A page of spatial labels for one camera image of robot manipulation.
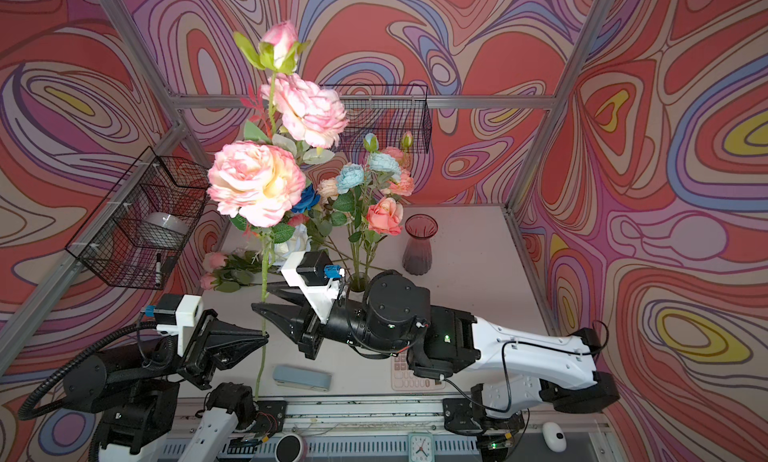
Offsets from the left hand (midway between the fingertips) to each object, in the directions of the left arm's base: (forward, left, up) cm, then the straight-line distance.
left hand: (267, 348), depth 44 cm
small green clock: (-9, -26, -39) cm, 48 cm away
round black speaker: (-10, +4, -36) cm, 37 cm away
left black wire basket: (+27, +46, -8) cm, 53 cm away
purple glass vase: (+39, -28, -31) cm, 57 cm away
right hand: (+3, -1, +7) cm, 8 cm away
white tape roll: (+31, +35, -8) cm, 47 cm away
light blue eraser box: (+5, +6, -37) cm, 37 cm away
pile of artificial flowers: (+38, +35, -38) cm, 64 cm away
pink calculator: (+5, -23, -40) cm, 46 cm away
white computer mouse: (-8, -57, -39) cm, 70 cm away
